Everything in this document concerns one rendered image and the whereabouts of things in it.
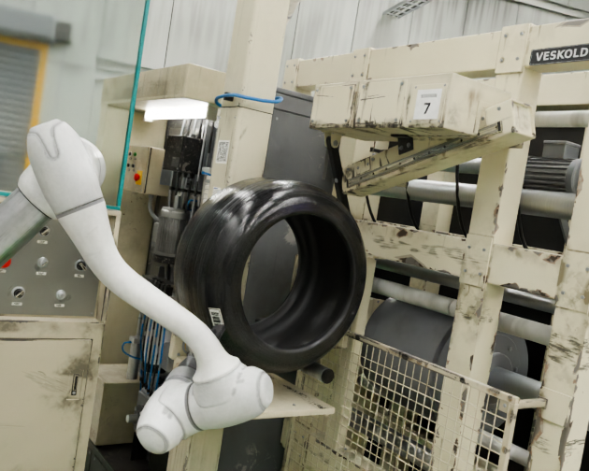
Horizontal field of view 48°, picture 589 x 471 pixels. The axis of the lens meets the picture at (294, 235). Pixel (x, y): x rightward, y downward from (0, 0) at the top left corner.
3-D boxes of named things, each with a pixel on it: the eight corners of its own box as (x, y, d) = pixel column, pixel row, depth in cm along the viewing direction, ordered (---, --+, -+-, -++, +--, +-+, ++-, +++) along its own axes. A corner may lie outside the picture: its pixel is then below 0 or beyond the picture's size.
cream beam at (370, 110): (307, 128, 221) (313, 84, 220) (364, 141, 235) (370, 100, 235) (441, 128, 171) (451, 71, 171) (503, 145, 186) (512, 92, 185)
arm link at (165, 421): (169, 420, 151) (220, 407, 147) (142, 467, 137) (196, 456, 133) (149, 381, 148) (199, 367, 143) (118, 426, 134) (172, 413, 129)
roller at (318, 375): (265, 335, 222) (274, 342, 224) (258, 347, 221) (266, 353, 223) (328, 366, 193) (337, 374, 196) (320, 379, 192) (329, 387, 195)
